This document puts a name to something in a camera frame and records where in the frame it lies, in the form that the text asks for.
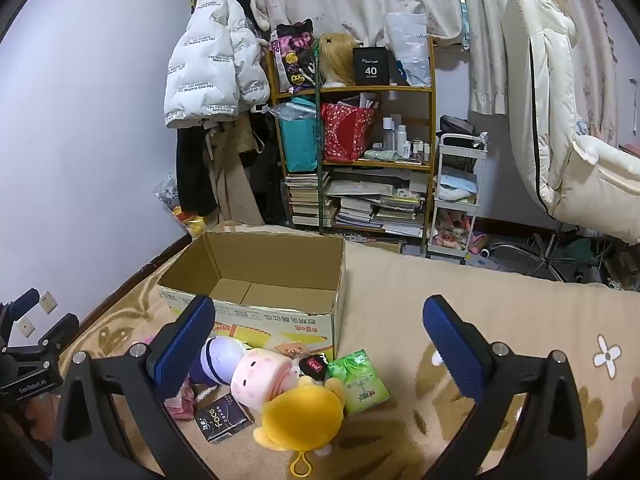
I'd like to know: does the white purple plush doll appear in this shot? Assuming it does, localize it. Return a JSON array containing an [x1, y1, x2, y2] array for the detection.
[[190, 336, 251, 388]]

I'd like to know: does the printed cardboard box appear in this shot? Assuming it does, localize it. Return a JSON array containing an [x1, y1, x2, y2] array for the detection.
[[157, 231, 347, 361]]

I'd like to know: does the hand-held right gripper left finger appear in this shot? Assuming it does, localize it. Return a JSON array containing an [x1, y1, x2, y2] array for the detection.
[[52, 294, 218, 480]]

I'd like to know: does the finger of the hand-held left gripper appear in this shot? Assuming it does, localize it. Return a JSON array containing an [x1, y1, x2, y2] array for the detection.
[[15, 312, 81, 361], [0, 287, 41, 356]]

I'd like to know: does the flat cardboard box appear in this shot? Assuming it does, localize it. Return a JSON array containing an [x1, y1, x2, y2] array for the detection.
[[330, 230, 406, 253]]

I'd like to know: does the pile of pink items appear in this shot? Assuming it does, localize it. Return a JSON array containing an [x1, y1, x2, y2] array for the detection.
[[432, 210, 476, 251]]

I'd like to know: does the yellow plush toy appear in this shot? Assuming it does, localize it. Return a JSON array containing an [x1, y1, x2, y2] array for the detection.
[[252, 377, 347, 453]]

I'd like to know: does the clear plastic bag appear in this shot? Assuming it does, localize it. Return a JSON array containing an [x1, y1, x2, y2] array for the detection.
[[385, 11, 432, 87]]

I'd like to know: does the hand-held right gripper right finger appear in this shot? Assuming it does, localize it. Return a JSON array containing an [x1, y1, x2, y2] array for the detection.
[[422, 295, 588, 480]]

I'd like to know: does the pile of books and papers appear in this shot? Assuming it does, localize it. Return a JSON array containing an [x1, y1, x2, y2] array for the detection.
[[325, 167, 426, 238]]

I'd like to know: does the beige patterned blanket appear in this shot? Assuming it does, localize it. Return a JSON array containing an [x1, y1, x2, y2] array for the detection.
[[60, 220, 640, 480]]

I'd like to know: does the patterned tote bag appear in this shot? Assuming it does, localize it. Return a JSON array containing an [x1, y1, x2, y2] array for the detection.
[[270, 20, 318, 93]]

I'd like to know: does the stack of old books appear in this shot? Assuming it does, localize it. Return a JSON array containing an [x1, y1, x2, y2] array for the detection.
[[285, 171, 331, 227]]

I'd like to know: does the red gift bag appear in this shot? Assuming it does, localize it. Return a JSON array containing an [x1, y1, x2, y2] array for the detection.
[[321, 101, 377, 162]]

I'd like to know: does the green pole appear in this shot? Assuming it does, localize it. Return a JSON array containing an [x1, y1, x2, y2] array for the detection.
[[312, 37, 326, 236]]

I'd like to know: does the pale cartoon floor rug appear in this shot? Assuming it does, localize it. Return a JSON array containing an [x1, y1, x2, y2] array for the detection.
[[410, 232, 551, 273]]

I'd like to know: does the black tissue pack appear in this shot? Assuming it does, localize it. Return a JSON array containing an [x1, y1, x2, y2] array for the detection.
[[195, 392, 253, 445]]

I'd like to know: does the black hanging garment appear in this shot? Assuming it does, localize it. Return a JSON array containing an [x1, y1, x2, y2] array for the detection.
[[175, 125, 218, 216]]

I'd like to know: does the white puffer jacket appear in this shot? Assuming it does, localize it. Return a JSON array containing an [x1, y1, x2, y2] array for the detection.
[[164, 0, 271, 129]]

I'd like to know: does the wooden shelf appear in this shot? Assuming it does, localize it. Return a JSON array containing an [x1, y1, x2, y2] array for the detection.
[[265, 35, 437, 256]]

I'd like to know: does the pink swirl roll plush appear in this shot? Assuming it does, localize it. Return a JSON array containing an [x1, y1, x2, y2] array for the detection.
[[230, 347, 296, 411]]

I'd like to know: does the crumpled plastic bag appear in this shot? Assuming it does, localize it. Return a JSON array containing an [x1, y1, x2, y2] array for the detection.
[[155, 175, 181, 211]]

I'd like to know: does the green tissue pack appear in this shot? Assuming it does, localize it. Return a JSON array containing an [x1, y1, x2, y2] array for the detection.
[[327, 350, 392, 416]]

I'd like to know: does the white trolley cart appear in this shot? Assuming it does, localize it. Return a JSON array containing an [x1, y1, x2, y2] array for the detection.
[[425, 132, 488, 261]]

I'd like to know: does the teal bag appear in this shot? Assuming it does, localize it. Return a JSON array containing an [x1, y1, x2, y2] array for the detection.
[[277, 97, 321, 173]]

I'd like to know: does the cream padded chair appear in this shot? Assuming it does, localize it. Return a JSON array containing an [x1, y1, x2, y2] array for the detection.
[[492, 0, 640, 283]]

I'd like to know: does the black bag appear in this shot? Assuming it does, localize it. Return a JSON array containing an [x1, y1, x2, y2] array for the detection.
[[439, 115, 488, 173]]

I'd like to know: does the blonde wig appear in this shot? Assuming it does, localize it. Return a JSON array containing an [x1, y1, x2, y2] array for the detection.
[[317, 32, 363, 86]]

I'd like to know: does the pink plush toy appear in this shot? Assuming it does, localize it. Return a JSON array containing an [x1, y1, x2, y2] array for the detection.
[[130, 342, 198, 421]]

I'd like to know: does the row of white bottles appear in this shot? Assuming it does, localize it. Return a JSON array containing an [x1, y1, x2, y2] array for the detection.
[[382, 115, 432, 163]]

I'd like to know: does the beige coat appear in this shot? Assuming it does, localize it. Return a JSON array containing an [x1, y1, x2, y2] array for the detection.
[[207, 120, 266, 226]]

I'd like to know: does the black box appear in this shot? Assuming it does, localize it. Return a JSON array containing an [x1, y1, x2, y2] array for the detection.
[[352, 46, 391, 86]]

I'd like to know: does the blue white pillow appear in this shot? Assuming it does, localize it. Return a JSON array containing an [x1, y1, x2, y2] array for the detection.
[[435, 167, 478, 203]]

